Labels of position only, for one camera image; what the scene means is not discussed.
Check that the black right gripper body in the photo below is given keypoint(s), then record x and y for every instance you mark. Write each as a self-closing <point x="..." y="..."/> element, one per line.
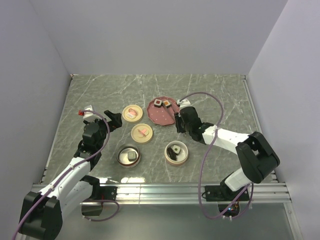
<point x="181" y="127"/>

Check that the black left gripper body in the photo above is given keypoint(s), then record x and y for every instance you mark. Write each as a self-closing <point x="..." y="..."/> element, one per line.
<point x="103" y="128"/>

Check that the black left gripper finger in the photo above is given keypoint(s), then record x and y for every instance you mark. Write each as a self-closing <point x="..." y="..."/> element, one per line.
<point x="113" y="116"/>
<point x="114" y="124"/>

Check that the steel food tongs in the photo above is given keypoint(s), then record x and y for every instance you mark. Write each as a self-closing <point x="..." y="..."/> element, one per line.
<point x="172" y="110"/>

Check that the green sushi roll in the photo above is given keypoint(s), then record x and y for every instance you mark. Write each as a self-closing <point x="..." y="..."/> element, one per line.
<point x="176" y="149"/>

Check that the yellow sushi roll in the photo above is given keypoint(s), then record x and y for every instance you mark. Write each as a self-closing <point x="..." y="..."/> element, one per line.
<point x="131" y="156"/>

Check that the black seaweed piece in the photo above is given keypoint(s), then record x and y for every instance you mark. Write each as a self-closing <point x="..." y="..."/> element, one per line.
<point x="171" y="153"/>

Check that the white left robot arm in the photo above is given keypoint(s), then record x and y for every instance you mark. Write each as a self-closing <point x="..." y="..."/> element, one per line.
<point x="43" y="212"/>

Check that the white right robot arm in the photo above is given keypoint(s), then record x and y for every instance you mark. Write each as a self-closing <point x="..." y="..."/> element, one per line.
<point x="256" y="156"/>

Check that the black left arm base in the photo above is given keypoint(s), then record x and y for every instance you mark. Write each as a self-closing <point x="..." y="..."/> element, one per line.
<point x="100" y="192"/>

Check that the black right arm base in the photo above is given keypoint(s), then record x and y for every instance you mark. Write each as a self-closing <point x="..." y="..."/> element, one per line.
<point x="215" y="193"/>

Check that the cream round lunch container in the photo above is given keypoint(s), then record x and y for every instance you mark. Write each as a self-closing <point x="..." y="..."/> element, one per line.
<point x="181" y="157"/>

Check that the cream lid with label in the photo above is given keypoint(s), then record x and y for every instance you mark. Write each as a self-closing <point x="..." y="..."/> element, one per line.
<point x="132" y="113"/>

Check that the pink dotted plate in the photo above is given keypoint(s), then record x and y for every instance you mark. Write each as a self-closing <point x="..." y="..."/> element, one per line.
<point x="157" y="115"/>

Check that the orange centre sushi roll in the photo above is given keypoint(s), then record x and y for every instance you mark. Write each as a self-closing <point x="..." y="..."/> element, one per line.
<point x="166" y="103"/>

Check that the steel round container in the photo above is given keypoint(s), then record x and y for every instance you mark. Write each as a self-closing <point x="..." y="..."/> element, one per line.
<point x="121" y="155"/>

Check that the red centre sushi roll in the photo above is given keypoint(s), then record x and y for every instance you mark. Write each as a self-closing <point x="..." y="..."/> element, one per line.
<point x="158" y="103"/>

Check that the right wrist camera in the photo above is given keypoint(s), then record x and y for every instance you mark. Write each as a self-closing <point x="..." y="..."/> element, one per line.
<point x="183" y="103"/>

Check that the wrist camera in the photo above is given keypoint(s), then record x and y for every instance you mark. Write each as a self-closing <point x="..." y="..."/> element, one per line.
<point x="183" y="103"/>
<point x="88" y="116"/>

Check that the cream lid pink handle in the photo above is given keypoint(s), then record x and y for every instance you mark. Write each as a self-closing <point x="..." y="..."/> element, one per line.
<point x="141" y="133"/>

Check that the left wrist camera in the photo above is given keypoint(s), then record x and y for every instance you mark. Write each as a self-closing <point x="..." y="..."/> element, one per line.
<point x="88" y="116"/>

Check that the aluminium front rail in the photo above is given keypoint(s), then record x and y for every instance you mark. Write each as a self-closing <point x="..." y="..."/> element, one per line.
<point x="187" y="193"/>

